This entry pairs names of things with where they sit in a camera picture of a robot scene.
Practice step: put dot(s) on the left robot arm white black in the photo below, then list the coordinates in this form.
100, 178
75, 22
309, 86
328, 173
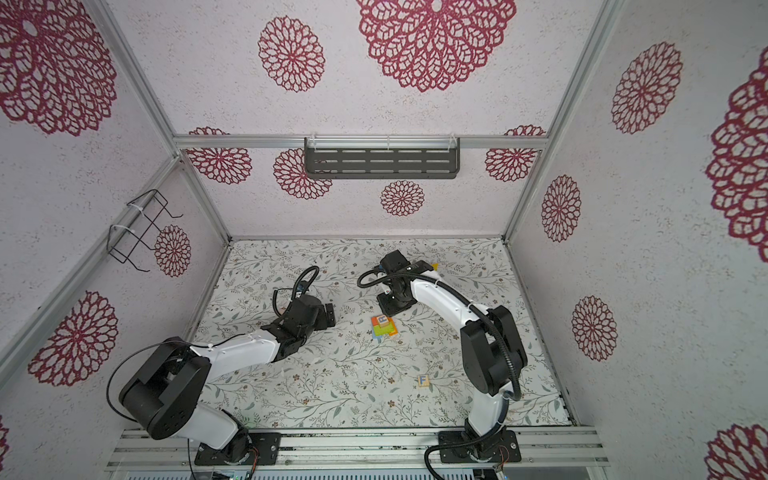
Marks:
163, 396

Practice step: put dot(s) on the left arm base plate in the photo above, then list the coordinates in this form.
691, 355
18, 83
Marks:
259, 448

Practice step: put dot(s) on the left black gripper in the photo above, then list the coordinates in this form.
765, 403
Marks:
324, 322

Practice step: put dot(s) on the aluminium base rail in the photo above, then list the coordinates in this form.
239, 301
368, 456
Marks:
380, 448

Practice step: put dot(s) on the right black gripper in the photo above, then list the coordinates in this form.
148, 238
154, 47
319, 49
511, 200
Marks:
385, 306

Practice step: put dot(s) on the grey metal wall shelf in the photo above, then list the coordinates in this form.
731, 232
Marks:
385, 159

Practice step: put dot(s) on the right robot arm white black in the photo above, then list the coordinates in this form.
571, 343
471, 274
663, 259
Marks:
493, 355

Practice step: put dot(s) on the green wood block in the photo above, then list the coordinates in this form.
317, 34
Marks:
389, 329

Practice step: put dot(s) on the black wire wall basket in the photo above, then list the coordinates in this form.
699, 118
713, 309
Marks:
126, 236

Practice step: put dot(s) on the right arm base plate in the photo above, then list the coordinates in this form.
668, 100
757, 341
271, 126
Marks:
480, 447

